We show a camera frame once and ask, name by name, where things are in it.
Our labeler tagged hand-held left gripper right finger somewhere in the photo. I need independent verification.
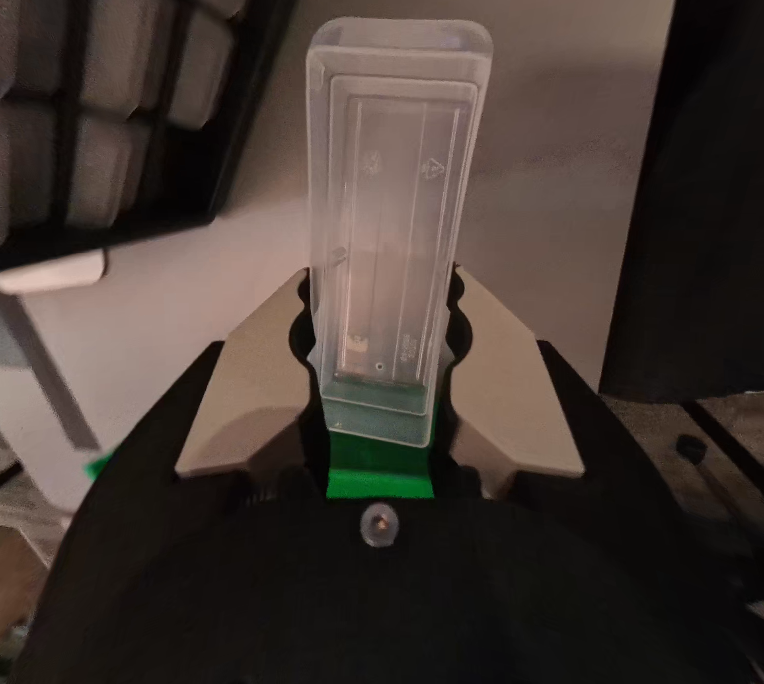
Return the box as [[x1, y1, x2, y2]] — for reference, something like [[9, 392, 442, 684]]
[[439, 263, 586, 482]]

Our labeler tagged clear plastic drawer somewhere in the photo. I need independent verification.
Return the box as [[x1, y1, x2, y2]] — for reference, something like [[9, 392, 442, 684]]
[[304, 18, 495, 451]]

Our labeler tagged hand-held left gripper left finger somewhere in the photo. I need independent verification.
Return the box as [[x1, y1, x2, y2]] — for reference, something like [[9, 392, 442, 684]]
[[175, 268, 323, 479]]

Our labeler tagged black drawer cabinet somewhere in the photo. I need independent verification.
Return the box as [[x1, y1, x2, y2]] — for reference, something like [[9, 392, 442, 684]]
[[0, 0, 326, 273]]

